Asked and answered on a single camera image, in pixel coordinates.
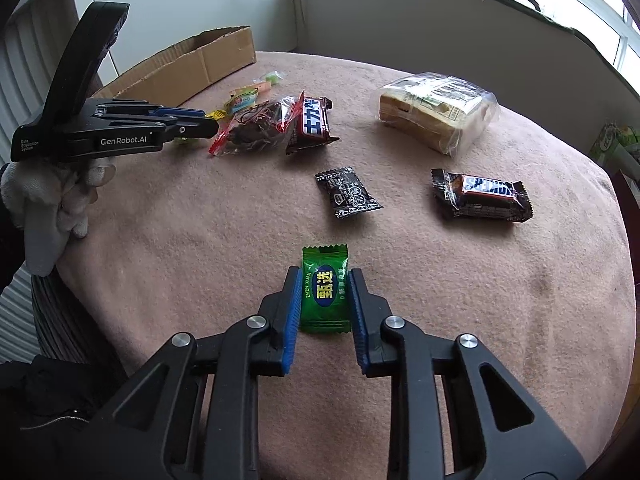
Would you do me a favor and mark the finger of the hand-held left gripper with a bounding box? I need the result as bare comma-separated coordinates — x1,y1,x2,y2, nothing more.
149,105,207,119
86,99,221,140

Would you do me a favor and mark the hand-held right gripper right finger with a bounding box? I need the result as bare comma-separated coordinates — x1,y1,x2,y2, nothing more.
349,268,587,480

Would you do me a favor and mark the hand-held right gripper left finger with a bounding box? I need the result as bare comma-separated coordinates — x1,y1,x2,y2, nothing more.
65,266,303,480

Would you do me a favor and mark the round yellow-green jelly packet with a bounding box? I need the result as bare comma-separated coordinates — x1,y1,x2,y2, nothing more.
223,87,262,114

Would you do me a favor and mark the cardboard box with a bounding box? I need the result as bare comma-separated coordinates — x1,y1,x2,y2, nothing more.
92,26,257,111

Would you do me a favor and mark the green candy packet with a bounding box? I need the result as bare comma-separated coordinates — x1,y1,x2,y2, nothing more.
300,244,354,335

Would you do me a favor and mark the clear red-edged dried fruit packet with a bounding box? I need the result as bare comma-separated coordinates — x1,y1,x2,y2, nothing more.
208,99,302,157

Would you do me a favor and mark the brown chocolate bar white print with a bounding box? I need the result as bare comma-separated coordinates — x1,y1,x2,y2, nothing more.
285,90,341,156

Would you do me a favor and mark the black candy packet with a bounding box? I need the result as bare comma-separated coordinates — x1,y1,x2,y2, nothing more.
315,166,384,220

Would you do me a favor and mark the brown chocolate bar blue print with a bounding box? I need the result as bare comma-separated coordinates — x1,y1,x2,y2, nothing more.
431,168,534,224

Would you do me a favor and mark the person's left hand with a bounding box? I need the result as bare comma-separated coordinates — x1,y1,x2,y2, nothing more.
0,157,117,277

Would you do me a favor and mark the clear bag of bread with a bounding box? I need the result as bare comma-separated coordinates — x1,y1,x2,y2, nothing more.
377,72,501,157

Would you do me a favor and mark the black jacket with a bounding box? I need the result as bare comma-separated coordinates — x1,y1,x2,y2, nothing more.
0,354,132,480

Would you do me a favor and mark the grey windowsill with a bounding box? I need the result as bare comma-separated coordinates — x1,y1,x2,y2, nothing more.
298,0,640,103

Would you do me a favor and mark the dark brown furniture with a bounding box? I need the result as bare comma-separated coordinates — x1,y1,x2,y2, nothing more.
611,169,640,243

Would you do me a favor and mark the window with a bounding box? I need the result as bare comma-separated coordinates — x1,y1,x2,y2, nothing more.
492,0,640,78

